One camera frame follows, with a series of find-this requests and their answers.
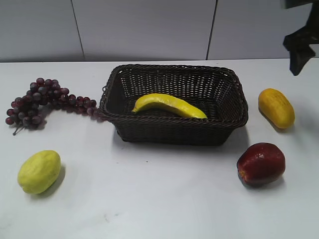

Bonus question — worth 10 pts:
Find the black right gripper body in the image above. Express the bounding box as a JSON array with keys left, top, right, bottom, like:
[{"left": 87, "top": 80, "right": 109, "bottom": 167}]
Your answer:
[{"left": 283, "top": 0, "right": 319, "bottom": 76}]

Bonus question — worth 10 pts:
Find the yellow banana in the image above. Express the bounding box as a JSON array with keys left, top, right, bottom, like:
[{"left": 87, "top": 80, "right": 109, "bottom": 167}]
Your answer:
[{"left": 132, "top": 93, "right": 207, "bottom": 119}]

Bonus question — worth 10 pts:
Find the black wicker basket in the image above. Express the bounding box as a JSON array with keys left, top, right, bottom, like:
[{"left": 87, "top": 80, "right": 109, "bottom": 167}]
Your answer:
[{"left": 99, "top": 64, "right": 248, "bottom": 146}]

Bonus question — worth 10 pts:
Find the orange mango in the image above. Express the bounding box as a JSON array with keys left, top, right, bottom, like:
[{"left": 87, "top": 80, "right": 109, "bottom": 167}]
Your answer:
[{"left": 258, "top": 88, "right": 295, "bottom": 129}]

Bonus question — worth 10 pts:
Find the red apple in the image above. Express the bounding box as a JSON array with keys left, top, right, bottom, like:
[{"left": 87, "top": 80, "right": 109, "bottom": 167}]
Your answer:
[{"left": 236, "top": 142, "right": 286, "bottom": 187}]

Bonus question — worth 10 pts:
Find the red grape bunch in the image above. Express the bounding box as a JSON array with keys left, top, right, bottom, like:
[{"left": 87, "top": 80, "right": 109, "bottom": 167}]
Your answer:
[{"left": 5, "top": 78, "right": 105, "bottom": 136}]

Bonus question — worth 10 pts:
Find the yellow lemon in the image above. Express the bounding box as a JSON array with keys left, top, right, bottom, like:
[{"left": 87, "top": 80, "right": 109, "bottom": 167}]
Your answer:
[{"left": 17, "top": 150, "right": 61, "bottom": 194}]

